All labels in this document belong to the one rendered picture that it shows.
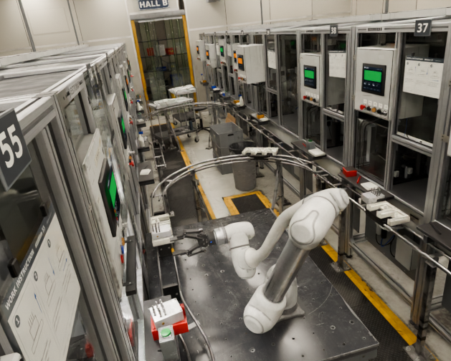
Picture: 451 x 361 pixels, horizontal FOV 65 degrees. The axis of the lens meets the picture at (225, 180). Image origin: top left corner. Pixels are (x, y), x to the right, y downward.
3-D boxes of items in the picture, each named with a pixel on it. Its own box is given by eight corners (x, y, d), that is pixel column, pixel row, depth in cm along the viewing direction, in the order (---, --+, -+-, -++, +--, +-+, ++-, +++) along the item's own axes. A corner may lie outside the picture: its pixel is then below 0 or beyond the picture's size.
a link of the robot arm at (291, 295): (302, 295, 196) (301, 262, 187) (288, 317, 182) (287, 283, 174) (275, 286, 205) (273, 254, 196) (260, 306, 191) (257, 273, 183)
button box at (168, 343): (178, 359, 145) (174, 338, 140) (159, 364, 143) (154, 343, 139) (176, 344, 152) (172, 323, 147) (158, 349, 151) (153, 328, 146)
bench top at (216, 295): (378, 349, 171) (379, 343, 169) (158, 415, 152) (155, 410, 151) (270, 211, 306) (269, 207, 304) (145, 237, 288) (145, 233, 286)
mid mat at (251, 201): (288, 224, 405) (288, 223, 405) (241, 234, 395) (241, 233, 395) (259, 190, 495) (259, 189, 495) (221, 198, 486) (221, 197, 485)
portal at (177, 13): (198, 112, 996) (184, 9, 893) (149, 120, 972) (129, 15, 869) (198, 112, 1005) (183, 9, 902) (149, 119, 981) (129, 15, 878)
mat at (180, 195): (224, 236, 396) (224, 235, 395) (171, 248, 385) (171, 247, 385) (172, 122, 923) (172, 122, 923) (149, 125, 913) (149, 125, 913)
